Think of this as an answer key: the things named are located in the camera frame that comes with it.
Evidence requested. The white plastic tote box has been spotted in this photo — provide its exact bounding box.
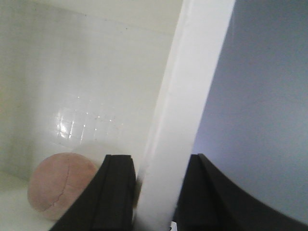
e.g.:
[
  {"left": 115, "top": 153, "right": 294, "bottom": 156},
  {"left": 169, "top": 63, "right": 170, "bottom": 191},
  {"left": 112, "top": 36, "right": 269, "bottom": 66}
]
[{"left": 0, "top": 0, "right": 235, "bottom": 231}]

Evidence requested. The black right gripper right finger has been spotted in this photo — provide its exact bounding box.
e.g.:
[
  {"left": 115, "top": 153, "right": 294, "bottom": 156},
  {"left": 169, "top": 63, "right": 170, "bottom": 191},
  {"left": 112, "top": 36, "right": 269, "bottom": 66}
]
[{"left": 174, "top": 154, "right": 308, "bottom": 231}]

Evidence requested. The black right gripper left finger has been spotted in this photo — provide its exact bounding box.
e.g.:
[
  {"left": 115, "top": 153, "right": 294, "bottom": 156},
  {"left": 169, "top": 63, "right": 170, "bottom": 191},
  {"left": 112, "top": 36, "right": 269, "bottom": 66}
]
[{"left": 51, "top": 155, "right": 136, "bottom": 231}]

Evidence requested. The pink plush toy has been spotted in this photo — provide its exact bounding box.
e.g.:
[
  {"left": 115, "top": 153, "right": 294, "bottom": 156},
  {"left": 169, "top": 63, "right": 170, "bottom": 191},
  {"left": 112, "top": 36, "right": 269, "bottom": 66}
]
[{"left": 27, "top": 153, "right": 98, "bottom": 220}]

